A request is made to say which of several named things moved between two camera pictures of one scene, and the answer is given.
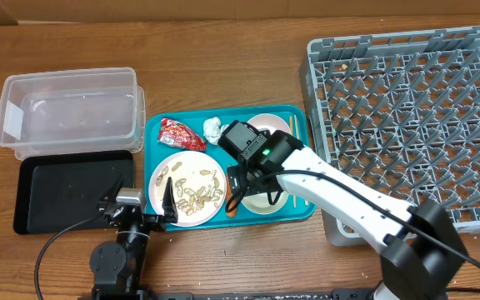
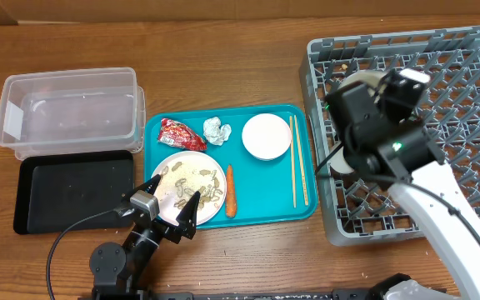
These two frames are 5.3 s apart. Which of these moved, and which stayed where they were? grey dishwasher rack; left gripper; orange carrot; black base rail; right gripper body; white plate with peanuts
Moved: right gripper body; left gripper
Stayed: grey dishwasher rack; black base rail; orange carrot; white plate with peanuts
